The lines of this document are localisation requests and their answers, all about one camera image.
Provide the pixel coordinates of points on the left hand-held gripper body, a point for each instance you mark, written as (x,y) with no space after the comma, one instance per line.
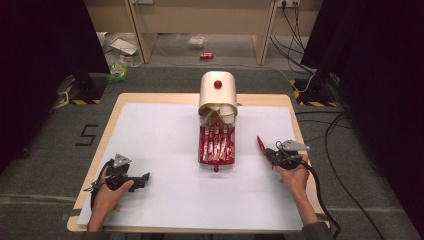
(116,173)

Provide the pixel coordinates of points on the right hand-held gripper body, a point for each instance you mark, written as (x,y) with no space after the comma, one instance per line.
(288,160)

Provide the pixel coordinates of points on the single red stick packet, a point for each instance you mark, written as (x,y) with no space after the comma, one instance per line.
(261,145)

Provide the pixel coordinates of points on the row of red sachets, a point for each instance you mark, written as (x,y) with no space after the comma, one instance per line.
(216,148)

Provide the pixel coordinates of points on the white storage box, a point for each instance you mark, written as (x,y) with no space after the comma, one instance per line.
(217,93)

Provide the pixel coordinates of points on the person's right hand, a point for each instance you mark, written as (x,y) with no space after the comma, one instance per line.
(295,180)

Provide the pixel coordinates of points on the person's left hand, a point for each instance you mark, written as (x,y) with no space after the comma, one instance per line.
(108,196)

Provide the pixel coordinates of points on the white table mat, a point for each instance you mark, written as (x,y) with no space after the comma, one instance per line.
(166,186)

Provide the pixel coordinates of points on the black stand base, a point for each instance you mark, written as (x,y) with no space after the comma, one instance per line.
(315,93)
(89,89)

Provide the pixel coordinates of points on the brown paper cup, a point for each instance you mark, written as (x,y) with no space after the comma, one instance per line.
(207,110)

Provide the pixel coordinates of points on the wooden table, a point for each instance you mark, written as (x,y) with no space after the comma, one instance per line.
(160,98)

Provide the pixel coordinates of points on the green snack bag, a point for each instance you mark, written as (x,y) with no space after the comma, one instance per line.
(118,72)

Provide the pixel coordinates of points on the red drink can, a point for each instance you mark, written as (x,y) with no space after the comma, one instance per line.
(206,55)

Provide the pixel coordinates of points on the black curtain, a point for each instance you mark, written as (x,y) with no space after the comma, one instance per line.
(383,66)
(40,66)

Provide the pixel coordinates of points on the clear plastic container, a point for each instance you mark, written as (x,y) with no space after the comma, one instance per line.
(197,42)

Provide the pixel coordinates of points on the beige wooden desk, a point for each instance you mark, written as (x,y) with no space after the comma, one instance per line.
(206,16)

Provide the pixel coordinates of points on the white wall socket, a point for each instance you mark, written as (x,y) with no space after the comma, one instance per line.
(289,2)

